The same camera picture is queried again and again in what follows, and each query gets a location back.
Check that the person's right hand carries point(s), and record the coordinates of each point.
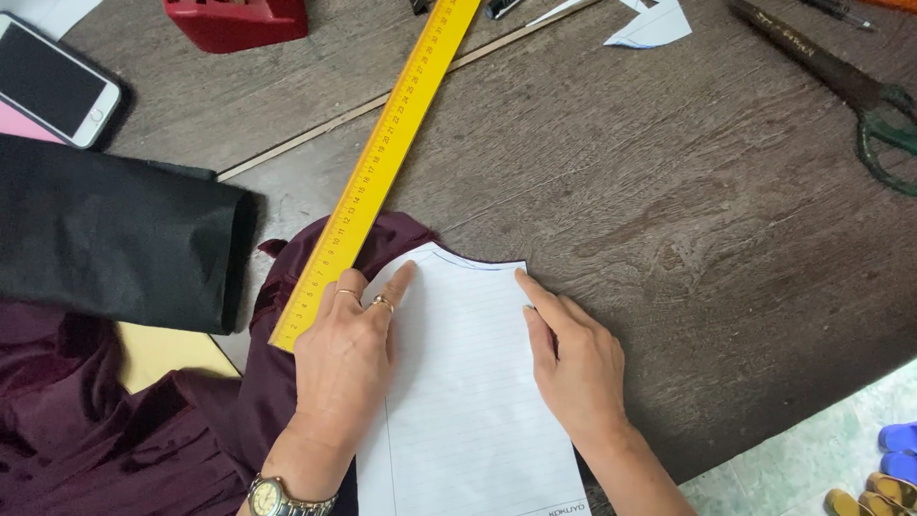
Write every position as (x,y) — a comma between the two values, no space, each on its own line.
(580,365)

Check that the person's left hand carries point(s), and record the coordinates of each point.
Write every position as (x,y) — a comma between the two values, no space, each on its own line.
(344,358)

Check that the white lined paper pattern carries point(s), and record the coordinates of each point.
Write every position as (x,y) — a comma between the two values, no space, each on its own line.
(473,401)

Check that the long yellow ruler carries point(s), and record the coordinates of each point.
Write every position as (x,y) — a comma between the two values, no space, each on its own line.
(390,136)

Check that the gold and silver wristwatch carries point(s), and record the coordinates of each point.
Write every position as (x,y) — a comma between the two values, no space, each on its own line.
(276,498)

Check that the yellow cardboard sheet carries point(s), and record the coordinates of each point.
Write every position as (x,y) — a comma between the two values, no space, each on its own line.
(168,355)

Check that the thin wooden strip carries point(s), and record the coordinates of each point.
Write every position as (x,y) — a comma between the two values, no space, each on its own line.
(315,136)

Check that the maroon fabric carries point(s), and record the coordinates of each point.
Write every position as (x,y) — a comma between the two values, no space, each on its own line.
(107,444)

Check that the black fabric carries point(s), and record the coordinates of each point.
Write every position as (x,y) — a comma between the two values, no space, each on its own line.
(107,236)

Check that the gold shoe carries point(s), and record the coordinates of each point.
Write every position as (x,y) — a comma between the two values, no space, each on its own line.
(849,505)
(892,491)

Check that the blue slipper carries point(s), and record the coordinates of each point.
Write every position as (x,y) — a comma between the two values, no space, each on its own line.
(900,437)
(901,467)

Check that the white paper scrap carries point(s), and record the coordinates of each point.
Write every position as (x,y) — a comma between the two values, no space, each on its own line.
(655,29)

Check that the red plastic box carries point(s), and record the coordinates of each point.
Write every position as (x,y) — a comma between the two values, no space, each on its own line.
(236,25)

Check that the narrow white paper strip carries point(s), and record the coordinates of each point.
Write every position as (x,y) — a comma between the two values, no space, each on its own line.
(553,13)

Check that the black clip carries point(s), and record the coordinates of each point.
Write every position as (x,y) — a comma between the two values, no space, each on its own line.
(420,6)

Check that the large dark tailor scissors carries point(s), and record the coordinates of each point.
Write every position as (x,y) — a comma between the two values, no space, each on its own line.
(824,68)

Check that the pink paper sheet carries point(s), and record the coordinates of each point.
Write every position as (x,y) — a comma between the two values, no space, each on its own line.
(18,127)

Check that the white smartphone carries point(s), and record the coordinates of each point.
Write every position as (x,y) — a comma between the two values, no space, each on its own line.
(50,82)

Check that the black pen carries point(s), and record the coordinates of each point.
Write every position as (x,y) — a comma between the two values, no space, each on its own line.
(838,13)

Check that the white paper sheet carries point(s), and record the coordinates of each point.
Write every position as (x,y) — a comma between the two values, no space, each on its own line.
(50,13)

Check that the orange object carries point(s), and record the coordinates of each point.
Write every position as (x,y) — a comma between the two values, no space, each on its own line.
(892,4)

